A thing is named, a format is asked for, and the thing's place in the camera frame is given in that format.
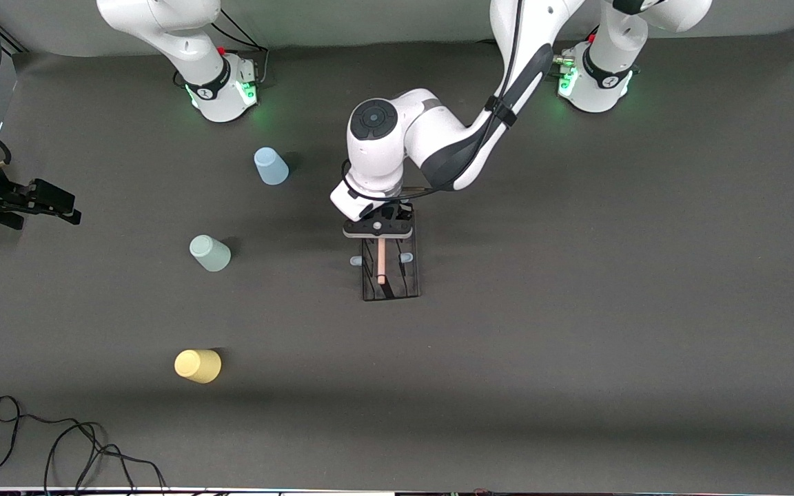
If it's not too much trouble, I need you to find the pale green plastic cup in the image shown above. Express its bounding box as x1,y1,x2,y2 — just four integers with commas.
190,235,232,273

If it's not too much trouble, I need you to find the light blue plastic cup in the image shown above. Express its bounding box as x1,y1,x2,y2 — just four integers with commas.
254,147,289,186

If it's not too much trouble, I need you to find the black frame rail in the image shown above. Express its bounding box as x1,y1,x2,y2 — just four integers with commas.
0,22,27,56

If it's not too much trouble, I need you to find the dark grey table mat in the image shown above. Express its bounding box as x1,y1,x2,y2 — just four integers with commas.
0,24,794,493

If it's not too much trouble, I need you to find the black wire cup holder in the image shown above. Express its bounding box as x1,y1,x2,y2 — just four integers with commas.
350,207,420,302

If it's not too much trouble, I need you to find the black right arm base cable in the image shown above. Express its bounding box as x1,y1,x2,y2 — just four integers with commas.
173,10,271,90

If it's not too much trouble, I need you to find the black arm base cable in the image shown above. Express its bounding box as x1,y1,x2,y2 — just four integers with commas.
173,10,271,90
552,17,601,76

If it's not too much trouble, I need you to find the yellow plastic cup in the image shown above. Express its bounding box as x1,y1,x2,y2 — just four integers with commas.
174,349,223,384

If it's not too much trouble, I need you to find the black left arm base cable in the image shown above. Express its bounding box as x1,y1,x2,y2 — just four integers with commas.
552,17,601,76

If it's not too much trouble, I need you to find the thin black loose cable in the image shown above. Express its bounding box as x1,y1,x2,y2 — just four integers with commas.
0,395,167,494

